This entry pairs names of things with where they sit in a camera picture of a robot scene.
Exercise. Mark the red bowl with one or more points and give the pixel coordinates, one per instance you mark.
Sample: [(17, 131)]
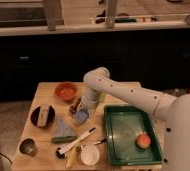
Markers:
[(66, 91)]

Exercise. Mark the blue sponge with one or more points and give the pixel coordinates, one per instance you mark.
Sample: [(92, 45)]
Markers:
[(81, 116)]

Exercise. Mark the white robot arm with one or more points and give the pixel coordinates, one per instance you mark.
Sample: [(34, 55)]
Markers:
[(174, 111)]

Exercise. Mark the green plastic cup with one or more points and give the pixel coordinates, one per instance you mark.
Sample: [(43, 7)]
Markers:
[(102, 97)]

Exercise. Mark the green plastic tray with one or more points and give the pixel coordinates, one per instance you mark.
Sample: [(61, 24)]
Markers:
[(122, 125)]

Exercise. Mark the grey blue cloth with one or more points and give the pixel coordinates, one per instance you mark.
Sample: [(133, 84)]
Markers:
[(63, 130)]

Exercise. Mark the metal spoon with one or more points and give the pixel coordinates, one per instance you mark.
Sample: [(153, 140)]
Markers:
[(95, 143)]

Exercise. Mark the white block on plate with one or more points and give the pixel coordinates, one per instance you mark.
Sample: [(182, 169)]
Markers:
[(43, 115)]

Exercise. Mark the green cucumber toy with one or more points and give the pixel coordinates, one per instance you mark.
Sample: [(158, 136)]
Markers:
[(64, 139)]

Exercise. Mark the white round lid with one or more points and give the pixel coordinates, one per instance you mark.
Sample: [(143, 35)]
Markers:
[(90, 155)]

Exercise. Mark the orange round fruit toy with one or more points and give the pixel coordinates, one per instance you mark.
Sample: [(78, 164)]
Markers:
[(143, 141)]

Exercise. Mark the yellow banana toy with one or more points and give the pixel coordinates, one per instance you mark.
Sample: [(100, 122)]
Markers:
[(71, 158)]

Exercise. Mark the metal cup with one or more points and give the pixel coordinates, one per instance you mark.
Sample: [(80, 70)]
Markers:
[(28, 147)]

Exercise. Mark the spice bottle cluster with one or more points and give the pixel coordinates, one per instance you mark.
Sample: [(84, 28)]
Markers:
[(181, 91)]

